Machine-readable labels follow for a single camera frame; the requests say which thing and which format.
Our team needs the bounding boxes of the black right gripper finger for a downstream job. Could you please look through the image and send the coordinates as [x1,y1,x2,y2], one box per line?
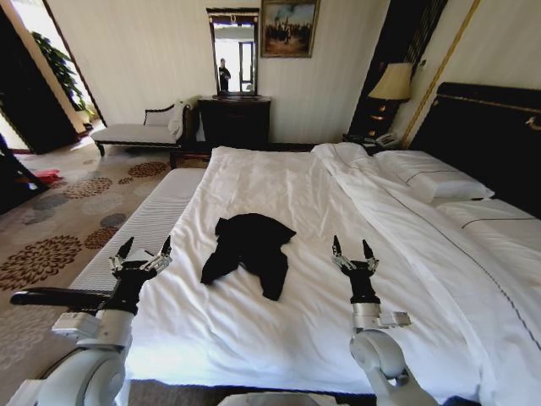
[361,239,380,272]
[331,234,357,272]

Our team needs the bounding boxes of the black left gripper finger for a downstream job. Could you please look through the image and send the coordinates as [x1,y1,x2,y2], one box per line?
[109,236,136,274]
[143,234,174,272]

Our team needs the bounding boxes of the white ribbed bed bench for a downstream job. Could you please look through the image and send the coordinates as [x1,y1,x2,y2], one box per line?
[68,168,210,298]

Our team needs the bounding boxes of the white bed duvet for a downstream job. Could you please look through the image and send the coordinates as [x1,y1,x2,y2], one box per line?
[121,142,541,406]

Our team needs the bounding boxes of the dark bed headboard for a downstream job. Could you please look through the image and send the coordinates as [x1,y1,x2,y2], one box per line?
[408,81,541,215]

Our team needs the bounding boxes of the black crumpled garment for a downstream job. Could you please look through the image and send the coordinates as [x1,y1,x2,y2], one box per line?
[199,212,298,303]

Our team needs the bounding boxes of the white pillow with dark piping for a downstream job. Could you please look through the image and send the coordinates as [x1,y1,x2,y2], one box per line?
[373,149,496,205]
[436,198,541,257]

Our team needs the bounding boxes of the red item on floor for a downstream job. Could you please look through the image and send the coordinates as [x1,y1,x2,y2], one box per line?
[35,168,63,188]

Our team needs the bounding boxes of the white towel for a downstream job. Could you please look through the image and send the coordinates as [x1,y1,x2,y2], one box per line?
[167,99,189,140]

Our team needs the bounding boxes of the dark wooden furniture piece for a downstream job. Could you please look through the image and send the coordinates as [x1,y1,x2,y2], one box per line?
[0,134,44,217]

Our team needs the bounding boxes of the dark wooden dresser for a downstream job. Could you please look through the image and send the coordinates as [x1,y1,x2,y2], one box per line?
[197,96,272,150]

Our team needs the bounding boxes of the white robot front shell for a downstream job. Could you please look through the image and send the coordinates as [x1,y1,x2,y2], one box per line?
[216,394,308,406]

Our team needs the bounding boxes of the table lamp with cream shade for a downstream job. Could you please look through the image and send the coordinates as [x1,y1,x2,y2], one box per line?
[365,63,413,129]

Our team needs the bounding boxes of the dark wooden door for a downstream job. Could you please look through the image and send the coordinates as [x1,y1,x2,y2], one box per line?
[0,7,82,156]

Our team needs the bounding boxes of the person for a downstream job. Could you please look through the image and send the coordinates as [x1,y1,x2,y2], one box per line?
[216,57,232,94]

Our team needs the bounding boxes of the green potted plant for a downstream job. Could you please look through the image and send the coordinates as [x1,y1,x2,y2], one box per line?
[30,30,97,124]

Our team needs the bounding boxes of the gold framed painting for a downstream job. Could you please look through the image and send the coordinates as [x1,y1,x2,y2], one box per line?
[259,0,321,59]

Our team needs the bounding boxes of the white chaise longue dark frame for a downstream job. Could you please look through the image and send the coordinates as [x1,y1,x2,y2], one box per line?
[91,102,196,158]

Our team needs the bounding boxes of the dark framed wall mirror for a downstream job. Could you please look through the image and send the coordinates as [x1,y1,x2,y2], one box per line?
[205,7,260,99]

